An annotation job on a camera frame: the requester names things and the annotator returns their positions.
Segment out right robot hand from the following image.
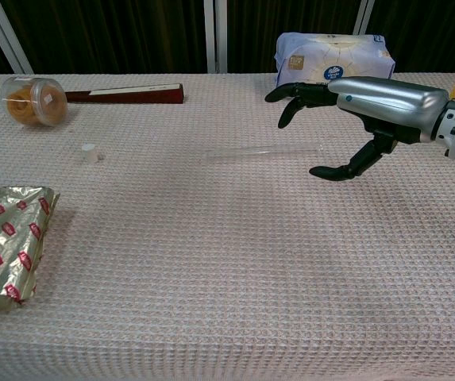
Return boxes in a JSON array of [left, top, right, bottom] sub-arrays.
[[264, 76, 449, 181]]

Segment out transparent glass test tube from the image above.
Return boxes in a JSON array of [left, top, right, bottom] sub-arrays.
[[202, 144, 325, 160]]

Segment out small white stopper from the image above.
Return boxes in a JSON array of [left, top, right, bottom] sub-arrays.
[[80, 143, 106, 164]]

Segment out pale blue tissue pack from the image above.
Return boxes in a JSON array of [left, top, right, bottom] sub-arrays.
[[274, 33, 396, 87]]

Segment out beige waffle tablecloth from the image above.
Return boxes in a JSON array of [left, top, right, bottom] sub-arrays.
[[0, 72, 455, 381]]

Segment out long dark red box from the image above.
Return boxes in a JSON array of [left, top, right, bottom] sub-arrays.
[[64, 82, 186, 106]]

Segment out clear jar orange contents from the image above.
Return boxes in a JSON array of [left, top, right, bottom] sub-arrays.
[[1, 76, 69, 128]]

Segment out gold foil packet red logos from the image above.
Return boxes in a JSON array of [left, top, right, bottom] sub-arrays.
[[0, 184, 61, 315]]

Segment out white frame post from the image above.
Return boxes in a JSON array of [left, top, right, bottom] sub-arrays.
[[0, 0, 37, 75], [202, 0, 229, 75], [352, 0, 376, 37]]

